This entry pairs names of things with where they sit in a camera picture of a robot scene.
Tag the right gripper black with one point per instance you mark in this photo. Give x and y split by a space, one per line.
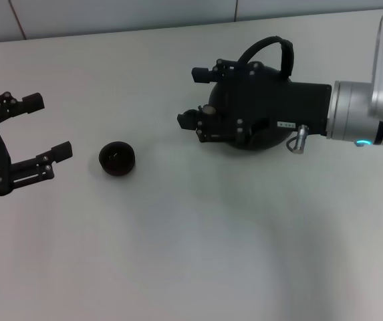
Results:
294 103

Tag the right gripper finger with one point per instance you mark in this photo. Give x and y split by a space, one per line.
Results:
188 121

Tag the small dark teacup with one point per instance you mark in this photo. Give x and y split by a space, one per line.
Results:
117 160

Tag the silver connector plug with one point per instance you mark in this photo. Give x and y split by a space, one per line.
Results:
300 138

